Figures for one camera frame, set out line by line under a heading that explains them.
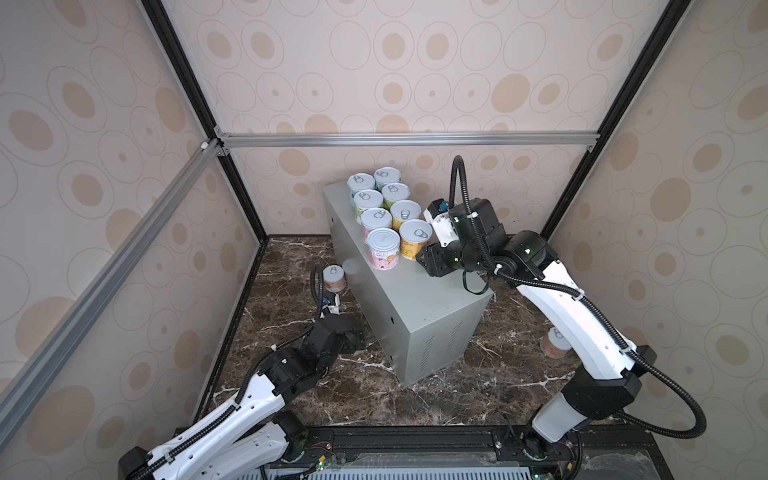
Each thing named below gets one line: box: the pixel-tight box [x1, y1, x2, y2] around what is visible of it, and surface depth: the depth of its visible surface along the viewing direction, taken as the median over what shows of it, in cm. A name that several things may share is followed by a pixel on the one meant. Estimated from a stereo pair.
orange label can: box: [322, 264, 346, 293], surface depth 104 cm
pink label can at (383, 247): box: [367, 228, 401, 271], surface depth 66 cm
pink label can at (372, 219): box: [360, 207, 392, 242], surface depth 71 cm
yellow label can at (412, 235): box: [399, 219, 433, 261], surface depth 67 cm
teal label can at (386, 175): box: [374, 166, 402, 190], surface depth 81 cm
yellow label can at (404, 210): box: [390, 199, 422, 231], surface depth 71 cm
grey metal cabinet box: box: [323, 180, 494, 388], surface depth 66 cm
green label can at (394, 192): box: [381, 182, 411, 210], surface depth 77 cm
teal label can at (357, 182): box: [346, 172, 376, 207], surface depth 79 cm
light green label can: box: [353, 189, 384, 225], surface depth 76 cm
